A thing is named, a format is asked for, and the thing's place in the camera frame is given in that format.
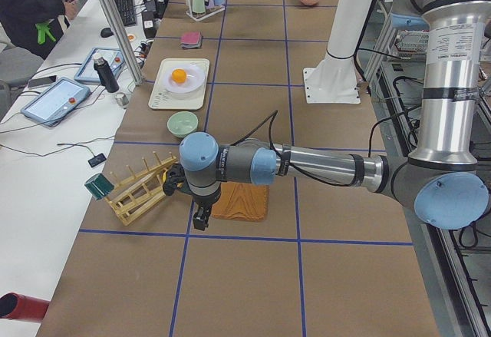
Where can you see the blue teach pendant far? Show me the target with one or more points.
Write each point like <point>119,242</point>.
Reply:
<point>112,59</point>

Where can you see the blue teach pendant near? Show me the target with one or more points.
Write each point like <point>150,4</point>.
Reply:
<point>56,102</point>

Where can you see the black keyboard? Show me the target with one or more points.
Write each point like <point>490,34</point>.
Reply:
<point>127,12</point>

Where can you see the dark green mug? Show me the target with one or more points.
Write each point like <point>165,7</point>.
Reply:
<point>99,186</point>

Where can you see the green bowl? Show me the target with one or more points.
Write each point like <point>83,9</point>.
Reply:
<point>182,123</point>

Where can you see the smartphone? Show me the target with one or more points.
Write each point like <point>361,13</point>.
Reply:
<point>42,82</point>

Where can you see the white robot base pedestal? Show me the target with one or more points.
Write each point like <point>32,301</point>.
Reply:
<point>334,80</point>

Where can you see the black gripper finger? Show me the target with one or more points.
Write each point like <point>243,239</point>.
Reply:
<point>201,219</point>

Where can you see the aluminium frame post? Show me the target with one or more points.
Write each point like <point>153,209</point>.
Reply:
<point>112,15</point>

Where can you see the white wire cup rack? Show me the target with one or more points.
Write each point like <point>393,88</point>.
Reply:
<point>210,10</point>

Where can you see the yellow mug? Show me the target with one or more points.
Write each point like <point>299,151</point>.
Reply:
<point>166,185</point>

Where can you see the red cylinder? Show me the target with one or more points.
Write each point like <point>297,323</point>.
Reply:
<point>23,308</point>

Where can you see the white round plate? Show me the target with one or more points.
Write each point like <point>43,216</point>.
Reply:
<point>195,78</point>

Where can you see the small metal cylinder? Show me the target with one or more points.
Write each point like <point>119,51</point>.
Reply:
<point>121,99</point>

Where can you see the small black device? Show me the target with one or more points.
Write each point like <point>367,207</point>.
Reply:
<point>96,160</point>

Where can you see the black water bottle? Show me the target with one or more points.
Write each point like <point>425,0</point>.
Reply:
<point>105,73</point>

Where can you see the wooden cutting board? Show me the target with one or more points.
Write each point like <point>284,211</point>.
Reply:
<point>242,201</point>

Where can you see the blue teach pendant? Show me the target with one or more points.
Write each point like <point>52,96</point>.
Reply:
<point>112,59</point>
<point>56,102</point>

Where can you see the person in black clothes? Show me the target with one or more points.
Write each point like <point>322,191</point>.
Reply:
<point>37,25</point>

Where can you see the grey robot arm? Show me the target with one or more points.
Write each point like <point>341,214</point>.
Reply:
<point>437,181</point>

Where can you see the orange fruit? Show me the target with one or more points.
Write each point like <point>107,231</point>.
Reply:
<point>179,75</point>

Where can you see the green plastic cup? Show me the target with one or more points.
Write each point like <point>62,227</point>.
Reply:
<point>198,7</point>

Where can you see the cream bear tray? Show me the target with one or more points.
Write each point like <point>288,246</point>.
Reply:
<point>189,95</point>

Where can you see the wooden peg drying rack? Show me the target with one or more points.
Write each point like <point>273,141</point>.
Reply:
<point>141,190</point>

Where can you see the pink and grey cloth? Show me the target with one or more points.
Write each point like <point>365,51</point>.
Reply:
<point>191,40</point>

